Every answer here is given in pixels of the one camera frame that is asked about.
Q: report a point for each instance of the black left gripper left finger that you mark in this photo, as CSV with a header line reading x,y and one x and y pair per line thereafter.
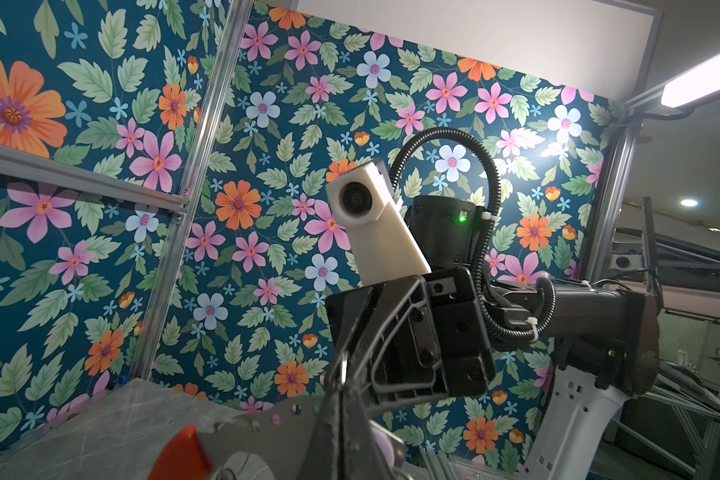
x,y
325,458

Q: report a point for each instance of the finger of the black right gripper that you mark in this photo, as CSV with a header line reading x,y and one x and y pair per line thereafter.
x,y
385,336

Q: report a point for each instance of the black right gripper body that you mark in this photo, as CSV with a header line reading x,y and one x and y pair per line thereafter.
x,y
460,329

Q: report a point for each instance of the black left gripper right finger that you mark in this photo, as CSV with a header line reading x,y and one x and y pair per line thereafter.
x,y
363,458

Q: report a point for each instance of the red keyring with metal rings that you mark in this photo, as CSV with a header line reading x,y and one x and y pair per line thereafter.
x,y
279,437

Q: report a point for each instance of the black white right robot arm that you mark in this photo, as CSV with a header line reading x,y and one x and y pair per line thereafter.
x,y
608,349

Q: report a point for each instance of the white ceiling light bar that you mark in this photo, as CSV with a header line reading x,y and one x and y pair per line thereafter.
x,y
694,85

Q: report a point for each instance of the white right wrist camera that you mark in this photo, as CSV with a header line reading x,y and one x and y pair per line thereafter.
x,y
363,203

